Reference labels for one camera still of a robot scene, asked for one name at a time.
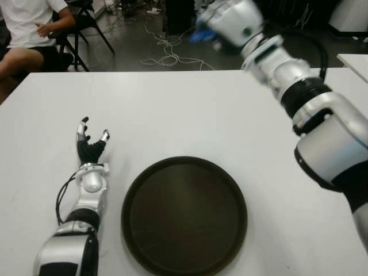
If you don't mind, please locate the white floor cable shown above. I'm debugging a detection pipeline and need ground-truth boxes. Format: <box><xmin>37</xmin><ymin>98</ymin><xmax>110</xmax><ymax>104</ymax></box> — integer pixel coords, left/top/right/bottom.
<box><xmin>140</xmin><ymin>20</ymin><xmax>215</xmax><ymax>71</ymax></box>

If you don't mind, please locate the white cabinet with black base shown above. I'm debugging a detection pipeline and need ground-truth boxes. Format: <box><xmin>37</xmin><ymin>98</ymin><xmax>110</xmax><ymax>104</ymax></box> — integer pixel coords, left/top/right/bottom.
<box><xmin>327</xmin><ymin>0</ymin><xmax>368</xmax><ymax>37</ymax></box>

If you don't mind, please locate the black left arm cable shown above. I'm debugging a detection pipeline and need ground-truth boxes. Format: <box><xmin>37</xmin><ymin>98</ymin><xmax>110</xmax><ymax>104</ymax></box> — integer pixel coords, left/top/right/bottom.
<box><xmin>56</xmin><ymin>172</ymin><xmax>83</xmax><ymax>225</ymax></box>

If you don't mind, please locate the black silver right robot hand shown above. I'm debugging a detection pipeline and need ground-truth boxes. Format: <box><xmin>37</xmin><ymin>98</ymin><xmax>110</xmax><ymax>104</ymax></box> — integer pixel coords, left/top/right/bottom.
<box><xmin>196</xmin><ymin>0</ymin><xmax>265</xmax><ymax>51</ymax></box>

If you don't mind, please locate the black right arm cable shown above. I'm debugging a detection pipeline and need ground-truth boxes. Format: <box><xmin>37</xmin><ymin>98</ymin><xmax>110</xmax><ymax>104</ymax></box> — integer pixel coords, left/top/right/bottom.
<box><xmin>275</xmin><ymin>28</ymin><xmax>329</xmax><ymax>84</ymax></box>

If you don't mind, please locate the black folding chair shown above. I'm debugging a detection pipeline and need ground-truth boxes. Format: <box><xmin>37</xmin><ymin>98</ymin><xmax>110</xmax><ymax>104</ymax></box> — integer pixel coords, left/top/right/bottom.
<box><xmin>47</xmin><ymin>0</ymin><xmax>115</xmax><ymax>72</ymax></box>

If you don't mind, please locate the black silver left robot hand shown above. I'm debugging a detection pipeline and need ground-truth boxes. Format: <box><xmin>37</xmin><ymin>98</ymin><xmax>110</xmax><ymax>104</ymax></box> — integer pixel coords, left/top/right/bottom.
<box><xmin>76</xmin><ymin>116</ymin><xmax>112</xmax><ymax>166</ymax></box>

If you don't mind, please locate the round dark brown tray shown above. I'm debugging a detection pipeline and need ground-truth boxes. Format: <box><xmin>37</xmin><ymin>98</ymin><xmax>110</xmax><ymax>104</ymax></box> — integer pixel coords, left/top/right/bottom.
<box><xmin>120</xmin><ymin>156</ymin><xmax>248</xmax><ymax>276</ymax></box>

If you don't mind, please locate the white side table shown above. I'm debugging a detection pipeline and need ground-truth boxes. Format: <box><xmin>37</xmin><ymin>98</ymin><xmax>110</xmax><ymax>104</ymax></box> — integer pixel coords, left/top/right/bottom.
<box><xmin>336</xmin><ymin>53</ymin><xmax>368</xmax><ymax>83</ymax></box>

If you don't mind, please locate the seated person in white shirt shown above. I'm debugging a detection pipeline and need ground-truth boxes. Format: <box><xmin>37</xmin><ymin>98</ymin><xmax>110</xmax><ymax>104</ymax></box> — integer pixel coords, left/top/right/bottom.
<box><xmin>0</xmin><ymin>0</ymin><xmax>76</xmax><ymax>84</ymax></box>

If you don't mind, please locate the blue Oreo packet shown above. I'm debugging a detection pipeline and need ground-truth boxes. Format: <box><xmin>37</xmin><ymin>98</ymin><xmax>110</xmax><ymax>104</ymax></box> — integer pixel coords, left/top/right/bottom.
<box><xmin>189</xmin><ymin>27</ymin><xmax>217</xmax><ymax>44</ymax></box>

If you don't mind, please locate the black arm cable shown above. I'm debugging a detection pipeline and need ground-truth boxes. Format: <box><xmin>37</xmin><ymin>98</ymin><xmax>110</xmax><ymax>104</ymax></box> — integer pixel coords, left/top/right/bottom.
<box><xmin>275</xmin><ymin>28</ymin><xmax>329</xmax><ymax>84</ymax></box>
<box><xmin>56</xmin><ymin>172</ymin><xmax>83</xmax><ymax>225</ymax></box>

